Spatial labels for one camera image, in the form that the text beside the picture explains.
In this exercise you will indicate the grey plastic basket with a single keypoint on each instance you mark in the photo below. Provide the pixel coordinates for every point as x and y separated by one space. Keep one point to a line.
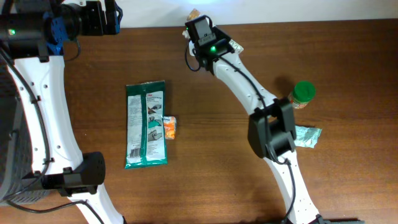
16 148

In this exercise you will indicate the orange tissue packet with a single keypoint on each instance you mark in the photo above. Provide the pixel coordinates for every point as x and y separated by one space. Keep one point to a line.
170 126

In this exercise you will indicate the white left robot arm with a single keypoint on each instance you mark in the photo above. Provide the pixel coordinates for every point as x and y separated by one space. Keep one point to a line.
33 34

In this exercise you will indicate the light green wipes packet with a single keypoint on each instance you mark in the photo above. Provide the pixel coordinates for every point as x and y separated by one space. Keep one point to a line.
307 137

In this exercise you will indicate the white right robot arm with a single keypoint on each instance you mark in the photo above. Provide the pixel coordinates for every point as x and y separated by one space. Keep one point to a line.
271 127

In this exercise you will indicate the white tube gold cap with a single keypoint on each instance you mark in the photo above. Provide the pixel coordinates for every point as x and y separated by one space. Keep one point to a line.
194 14

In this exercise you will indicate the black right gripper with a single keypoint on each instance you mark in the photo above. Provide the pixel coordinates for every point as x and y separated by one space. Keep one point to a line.
221 33

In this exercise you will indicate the green lid jar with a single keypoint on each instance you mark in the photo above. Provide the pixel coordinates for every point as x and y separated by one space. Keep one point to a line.
303 93

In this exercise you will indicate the green 3M gloves package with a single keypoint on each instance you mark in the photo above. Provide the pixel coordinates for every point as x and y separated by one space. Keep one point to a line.
146 145

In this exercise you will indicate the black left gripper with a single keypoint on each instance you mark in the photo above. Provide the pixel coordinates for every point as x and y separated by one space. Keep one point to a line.
99 27

